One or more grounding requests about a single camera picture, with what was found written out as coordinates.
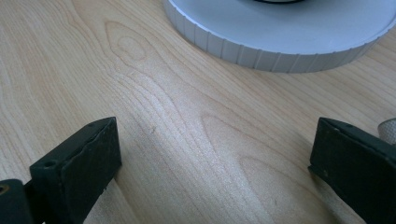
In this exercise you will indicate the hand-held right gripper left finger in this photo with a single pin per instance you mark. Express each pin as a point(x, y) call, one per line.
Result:
point(77, 161)

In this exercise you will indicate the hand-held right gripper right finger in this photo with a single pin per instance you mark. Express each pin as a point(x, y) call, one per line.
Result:
point(355, 161)

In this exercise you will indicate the beige textured cloth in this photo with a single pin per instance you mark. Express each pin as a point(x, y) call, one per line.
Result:
point(388, 130)

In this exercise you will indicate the white ribbed round tray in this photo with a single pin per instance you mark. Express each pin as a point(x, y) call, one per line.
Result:
point(280, 28)

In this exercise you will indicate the black round object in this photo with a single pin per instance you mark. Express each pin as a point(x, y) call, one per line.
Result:
point(278, 1)

